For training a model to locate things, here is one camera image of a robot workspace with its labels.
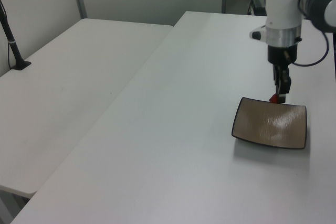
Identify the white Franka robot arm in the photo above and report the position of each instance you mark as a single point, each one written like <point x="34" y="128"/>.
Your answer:
<point x="282" y="3"/>

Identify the small red strawberry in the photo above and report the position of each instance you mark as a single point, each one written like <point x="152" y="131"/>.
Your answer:
<point x="273" y="98"/>

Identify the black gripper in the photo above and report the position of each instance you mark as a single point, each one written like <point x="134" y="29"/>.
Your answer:
<point x="278" y="54"/>

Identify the black camera stand pole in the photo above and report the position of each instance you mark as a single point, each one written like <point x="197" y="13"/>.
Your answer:
<point x="11" y="43"/>

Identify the square brown ceramic plate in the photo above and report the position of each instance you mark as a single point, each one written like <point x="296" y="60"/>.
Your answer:
<point x="270" y="124"/>

